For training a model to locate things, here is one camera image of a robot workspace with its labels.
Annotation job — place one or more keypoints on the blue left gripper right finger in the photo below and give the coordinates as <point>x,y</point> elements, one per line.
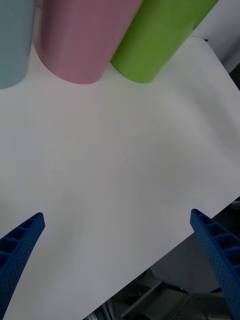
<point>220,250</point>

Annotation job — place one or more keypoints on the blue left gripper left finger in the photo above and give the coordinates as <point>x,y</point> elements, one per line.
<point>17,255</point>

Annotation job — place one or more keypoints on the pale blue plastic bin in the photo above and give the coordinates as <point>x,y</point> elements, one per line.
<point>12,45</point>

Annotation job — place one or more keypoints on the green plastic bin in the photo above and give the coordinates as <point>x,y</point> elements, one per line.
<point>155,42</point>

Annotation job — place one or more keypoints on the pink plastic bin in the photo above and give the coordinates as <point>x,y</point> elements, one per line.
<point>82,42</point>

